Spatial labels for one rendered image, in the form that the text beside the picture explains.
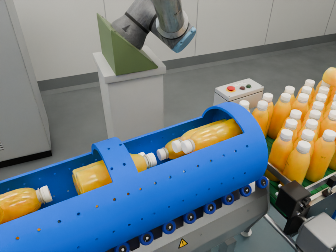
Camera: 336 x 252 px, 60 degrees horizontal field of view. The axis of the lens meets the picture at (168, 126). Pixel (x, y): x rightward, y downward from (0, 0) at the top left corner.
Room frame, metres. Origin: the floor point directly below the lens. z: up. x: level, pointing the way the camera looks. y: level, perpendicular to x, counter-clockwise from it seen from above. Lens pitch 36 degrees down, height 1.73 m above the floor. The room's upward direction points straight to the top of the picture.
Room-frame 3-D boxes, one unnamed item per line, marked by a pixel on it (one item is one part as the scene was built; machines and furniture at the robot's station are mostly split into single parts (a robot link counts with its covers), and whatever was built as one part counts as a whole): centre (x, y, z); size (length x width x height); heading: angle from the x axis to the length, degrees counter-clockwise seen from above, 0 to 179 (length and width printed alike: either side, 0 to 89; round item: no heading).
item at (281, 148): (0.80, -0.42, 1.00); 0.07 x 0.07 x 0.19
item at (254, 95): (1.15, -0.32, 1.05); 0.20 x 0.10 x 0.10; 119
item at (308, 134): (0.80, -0.49, 1.10); 0.04 x 0.04 x 0.02
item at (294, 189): (0.64, -0.41, 0.95); 0.10 x 0.07 x 0.10; 29
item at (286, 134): (0.81, -0.42, 1.10); 0.04 x 0.04 x 0.02
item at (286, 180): (0.84, -0.35, 0.96); 0.40 x 0.01 x 0.03; 29
